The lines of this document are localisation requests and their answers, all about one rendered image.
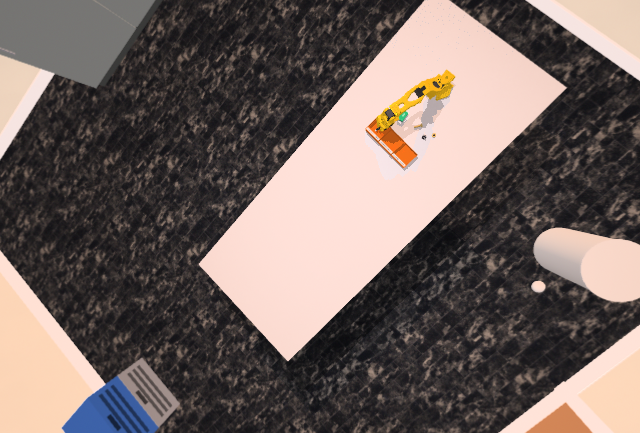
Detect orange labelled storage bins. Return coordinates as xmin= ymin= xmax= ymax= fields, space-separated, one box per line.
xmin=365 ymin=117 xmax=418 ymax=168

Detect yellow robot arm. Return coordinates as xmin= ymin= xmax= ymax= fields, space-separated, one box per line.
xmin=381 ymin=71 xmax=454 ymax=129

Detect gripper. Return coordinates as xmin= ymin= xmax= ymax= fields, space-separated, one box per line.
xmin=376 ymin=114 xmax=399 ymax=132

